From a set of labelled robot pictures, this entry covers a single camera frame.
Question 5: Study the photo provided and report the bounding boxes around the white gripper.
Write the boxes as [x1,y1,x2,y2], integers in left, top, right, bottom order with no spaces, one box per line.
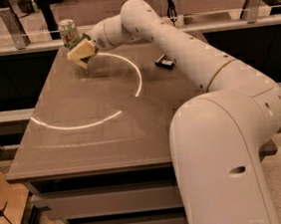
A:
[67,21,112,61]

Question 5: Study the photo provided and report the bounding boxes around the green and yellow sponge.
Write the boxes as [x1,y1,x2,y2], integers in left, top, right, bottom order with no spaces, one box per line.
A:
[68,34,97,69]

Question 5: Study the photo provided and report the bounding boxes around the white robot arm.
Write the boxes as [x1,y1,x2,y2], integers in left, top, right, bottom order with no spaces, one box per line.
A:
[68,0,281,224]

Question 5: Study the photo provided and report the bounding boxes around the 7up soda can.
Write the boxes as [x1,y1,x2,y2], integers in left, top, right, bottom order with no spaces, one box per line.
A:
[58,19,80,50]

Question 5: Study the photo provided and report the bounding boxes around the green bottle in background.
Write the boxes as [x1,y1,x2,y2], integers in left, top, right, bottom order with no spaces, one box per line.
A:
[31,0,40,13]

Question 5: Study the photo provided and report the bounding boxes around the black snack packet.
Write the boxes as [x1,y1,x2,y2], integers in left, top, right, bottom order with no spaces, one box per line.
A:
[155,55,174,70]

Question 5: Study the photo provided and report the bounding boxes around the grey drawer cabinet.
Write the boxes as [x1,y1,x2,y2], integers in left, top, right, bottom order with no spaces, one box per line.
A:
[20,138,281,224]

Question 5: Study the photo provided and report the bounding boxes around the left metal bracket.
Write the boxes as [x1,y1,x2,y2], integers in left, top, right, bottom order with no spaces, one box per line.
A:
[0,8,27,50]

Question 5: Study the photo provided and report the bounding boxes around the metal bracket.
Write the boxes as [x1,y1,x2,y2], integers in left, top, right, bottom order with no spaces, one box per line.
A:
[244,0,261,24]
[0,8,27,50]

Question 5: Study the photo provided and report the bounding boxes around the black hanging cable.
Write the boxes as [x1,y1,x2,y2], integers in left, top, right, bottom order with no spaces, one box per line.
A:
[162,0,179,24]

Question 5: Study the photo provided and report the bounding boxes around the right metal bracket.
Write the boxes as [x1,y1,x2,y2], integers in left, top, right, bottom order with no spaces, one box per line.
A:
[244,0,261,24]

